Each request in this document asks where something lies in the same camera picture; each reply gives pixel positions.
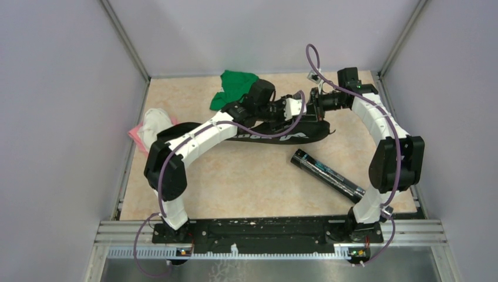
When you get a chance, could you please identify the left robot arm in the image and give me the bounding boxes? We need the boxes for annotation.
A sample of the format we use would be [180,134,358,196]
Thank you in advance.
[144,79,305,243]

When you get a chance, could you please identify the purple cable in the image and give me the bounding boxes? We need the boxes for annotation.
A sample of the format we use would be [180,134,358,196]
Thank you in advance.
[133,90,307,279]
[305,43,403,267]

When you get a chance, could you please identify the black shuttlecock tube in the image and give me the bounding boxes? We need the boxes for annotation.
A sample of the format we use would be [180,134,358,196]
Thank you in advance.
[290,149,366,204]

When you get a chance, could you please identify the green cloth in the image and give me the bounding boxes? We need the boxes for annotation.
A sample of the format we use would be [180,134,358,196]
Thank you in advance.
[210,70,259,111]

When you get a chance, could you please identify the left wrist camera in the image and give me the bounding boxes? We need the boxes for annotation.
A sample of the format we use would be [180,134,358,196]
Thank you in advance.
[284,98,307,120]

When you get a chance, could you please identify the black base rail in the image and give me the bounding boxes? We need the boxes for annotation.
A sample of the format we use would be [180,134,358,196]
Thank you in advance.
[152,216,383,258]

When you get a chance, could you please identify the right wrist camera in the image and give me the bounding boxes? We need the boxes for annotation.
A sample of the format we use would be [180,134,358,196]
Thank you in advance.
[307,70,323,88]

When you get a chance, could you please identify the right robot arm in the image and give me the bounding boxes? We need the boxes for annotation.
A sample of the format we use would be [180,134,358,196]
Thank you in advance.
[318,68,425,242]

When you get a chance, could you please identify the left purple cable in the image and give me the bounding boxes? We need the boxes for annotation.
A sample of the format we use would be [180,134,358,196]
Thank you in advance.
[133,90,307,279]

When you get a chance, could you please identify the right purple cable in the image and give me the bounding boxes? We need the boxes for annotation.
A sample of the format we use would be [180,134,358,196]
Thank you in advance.
[305,43,403,267]

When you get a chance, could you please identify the pink cloth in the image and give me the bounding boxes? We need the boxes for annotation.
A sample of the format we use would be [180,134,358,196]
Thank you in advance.
[128,117,178,143]

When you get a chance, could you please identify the white towel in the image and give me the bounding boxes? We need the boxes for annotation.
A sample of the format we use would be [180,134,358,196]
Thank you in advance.
[137,108,177,153]

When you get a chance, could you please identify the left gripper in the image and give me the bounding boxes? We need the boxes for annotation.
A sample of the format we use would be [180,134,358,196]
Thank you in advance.
[256,95,296,132]

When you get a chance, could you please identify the black racket bag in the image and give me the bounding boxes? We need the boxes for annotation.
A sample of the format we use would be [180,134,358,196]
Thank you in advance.
[155,91,332,145]

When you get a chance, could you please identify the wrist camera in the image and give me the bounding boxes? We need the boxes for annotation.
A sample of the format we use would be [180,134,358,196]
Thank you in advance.
[307,70,323,88]
[284,98,307,120]

